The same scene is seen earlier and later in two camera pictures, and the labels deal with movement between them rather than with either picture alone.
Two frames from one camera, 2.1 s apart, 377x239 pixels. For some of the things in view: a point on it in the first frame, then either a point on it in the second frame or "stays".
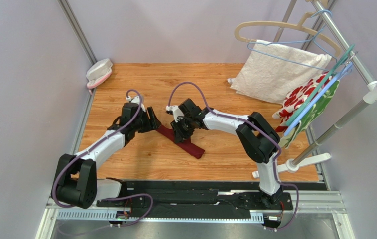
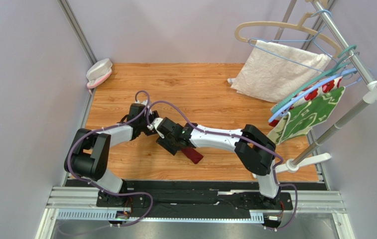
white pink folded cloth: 99,73 stays
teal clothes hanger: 316,90 → 342,63
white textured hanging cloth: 270,68 stays
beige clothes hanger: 299,24 stays
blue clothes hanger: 346,69 → 347,72
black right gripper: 181,128 → 174,145
